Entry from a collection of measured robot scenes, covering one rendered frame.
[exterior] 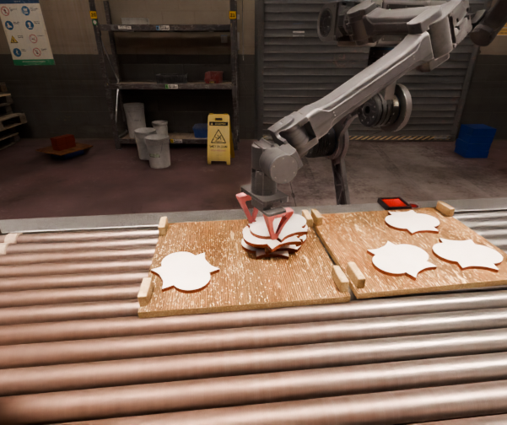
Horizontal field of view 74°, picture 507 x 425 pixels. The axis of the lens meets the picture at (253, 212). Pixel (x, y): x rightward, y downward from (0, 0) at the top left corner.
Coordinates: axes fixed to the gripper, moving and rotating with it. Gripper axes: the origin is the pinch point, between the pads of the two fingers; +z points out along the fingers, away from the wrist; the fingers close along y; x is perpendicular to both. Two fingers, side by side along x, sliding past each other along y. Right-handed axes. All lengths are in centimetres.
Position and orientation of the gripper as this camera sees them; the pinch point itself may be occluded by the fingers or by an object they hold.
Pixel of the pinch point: (262, 227)
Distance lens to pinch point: 78.9
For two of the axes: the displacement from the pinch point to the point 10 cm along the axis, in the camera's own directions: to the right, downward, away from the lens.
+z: -0.1, 9.0, 4.4
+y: 5.2, 3.8, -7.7
